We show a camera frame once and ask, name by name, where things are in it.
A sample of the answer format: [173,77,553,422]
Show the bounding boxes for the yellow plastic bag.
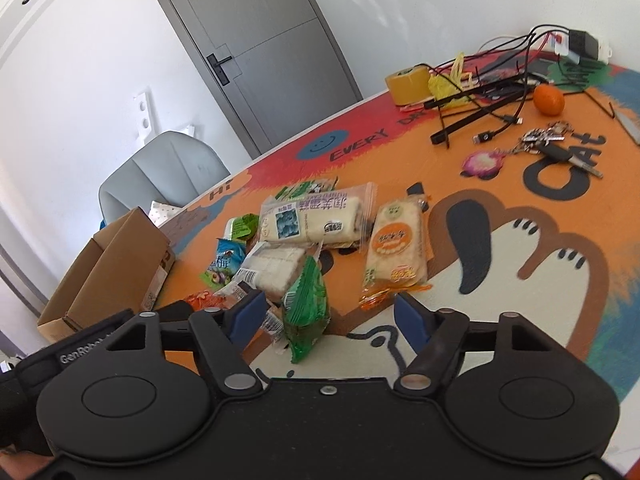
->
[427,52,474,109]

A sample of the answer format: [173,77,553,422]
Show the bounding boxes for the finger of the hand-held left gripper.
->
[157,300,196,323]

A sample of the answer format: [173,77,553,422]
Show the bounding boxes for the grey metal blade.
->
[613,106,640,147]

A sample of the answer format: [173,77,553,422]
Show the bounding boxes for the clear white pastry packet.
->
[234,241,309,307]

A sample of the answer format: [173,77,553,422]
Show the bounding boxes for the person's left hand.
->
[0,446,53,480]

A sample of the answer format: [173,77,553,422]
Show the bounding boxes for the clear barcode snack packet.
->
[212,280,288,346]

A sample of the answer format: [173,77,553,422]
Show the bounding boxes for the white power strip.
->
[537,30,614,65]

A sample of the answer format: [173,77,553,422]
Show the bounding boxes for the small green snack packet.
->
[222,213,261,242]

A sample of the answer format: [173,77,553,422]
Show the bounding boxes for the white patterned cushion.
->
[148,200,182,227]

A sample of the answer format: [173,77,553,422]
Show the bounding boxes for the black door handle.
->
[206,53,236,86]

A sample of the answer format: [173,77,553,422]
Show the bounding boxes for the red cable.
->
[472,30,563,61]

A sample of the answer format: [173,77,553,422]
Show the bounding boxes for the brown tape roll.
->
[384,65,434,107]

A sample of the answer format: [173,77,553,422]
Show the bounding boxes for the grey door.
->
[138,0,364,159]

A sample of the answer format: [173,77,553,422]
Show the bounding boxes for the black folding stand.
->
[424,75,617,150]

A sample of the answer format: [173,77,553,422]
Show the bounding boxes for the orange rice cracker packet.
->
[358,199,434,312]

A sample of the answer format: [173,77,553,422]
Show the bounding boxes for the green and white snack packet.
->
[274,176,341,202]

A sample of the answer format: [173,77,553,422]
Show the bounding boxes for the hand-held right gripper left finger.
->
[107,289,266,396]

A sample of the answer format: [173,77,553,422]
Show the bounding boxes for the red orange snack packet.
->
[181,289,229,312]

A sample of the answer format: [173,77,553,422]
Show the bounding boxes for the brown cardboard box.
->
[37,207,176,346]

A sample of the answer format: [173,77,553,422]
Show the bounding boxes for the black charger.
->
[567,29,600,60]

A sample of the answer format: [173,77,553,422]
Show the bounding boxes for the pink round keychain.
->
[460,148,504,180]

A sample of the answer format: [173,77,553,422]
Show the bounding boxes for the blue plum candy packet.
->
[201,237,248,289]

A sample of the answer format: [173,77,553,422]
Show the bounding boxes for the orange mandarin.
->
[532,83,566,115]

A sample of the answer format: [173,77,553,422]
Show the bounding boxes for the white board with holes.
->
[132,87,162,147]

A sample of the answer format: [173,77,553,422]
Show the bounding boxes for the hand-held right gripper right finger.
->
[394,292,553,396]

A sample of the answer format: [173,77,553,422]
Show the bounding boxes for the large white blue-label snack packet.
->
[259,182,379,252]

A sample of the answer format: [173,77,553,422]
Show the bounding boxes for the grey chair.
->
[98,130,231,227]

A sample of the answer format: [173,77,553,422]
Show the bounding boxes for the colourful cartoon table mat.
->
[155,62,640,406]

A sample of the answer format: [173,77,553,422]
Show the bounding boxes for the bunch of keys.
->
[509,120,604,180]

